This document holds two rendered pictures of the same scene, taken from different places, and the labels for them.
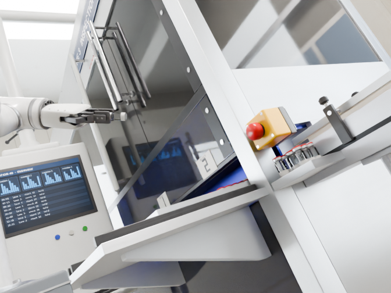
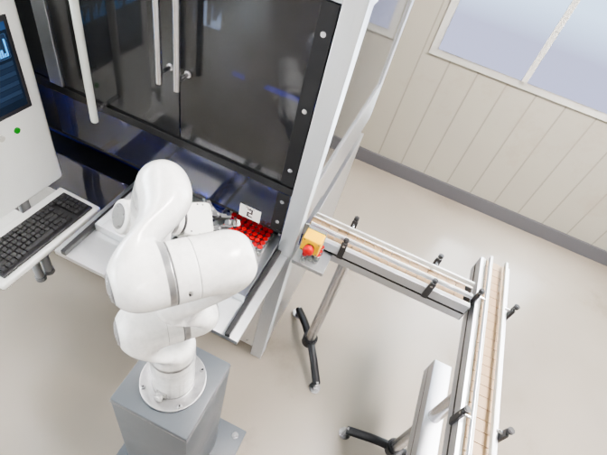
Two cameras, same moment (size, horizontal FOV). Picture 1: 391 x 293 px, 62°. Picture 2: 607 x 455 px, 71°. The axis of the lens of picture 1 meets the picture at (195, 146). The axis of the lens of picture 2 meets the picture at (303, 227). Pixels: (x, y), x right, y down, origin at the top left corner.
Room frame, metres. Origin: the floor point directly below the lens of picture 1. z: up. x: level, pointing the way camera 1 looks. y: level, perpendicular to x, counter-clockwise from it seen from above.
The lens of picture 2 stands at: (0.03, 0.60, 2.15)
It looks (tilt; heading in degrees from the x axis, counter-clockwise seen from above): 46 degrees down; 316
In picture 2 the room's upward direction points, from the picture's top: 17 degrees clockwise
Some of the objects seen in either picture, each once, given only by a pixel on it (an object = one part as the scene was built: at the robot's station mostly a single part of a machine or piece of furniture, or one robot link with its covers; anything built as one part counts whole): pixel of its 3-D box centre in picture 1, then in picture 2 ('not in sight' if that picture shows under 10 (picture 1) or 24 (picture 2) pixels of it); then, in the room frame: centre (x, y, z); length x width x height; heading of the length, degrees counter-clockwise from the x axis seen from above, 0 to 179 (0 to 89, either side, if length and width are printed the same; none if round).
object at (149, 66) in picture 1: (144, 52); (246, 83); (1.01, 0.03, 1.51); 0.43 x 0.01 x 0.59; 36
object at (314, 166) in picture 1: (311, 170); (313, 255); (0.76, -0.22, 0.87); 0.14 x 0.13 x 0.02; 126
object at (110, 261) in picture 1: (156, 246); (184, 248); (0.98, 0.22, 0.87); 0.70 x 0.48 x 0.02; 36
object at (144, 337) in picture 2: not in sight; (158, 334); (0.53, 0.46, 1.16); 0.19 x 0.12 x 0.24; 84
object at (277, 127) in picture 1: (269, 128); (312, 240); (0.75, -0.18, 1.00); 0.08 x 0.07 x 0.07; 126
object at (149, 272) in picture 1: (135, 284); not in sight; (1.17, 0.38, 0.80); 0.34 x 0.03 x 0.13; 126
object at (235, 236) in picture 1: (202, 255); not in sight; (0.77, 0.08, 0.80); 0.34 x 0.03 x 0.13; 126
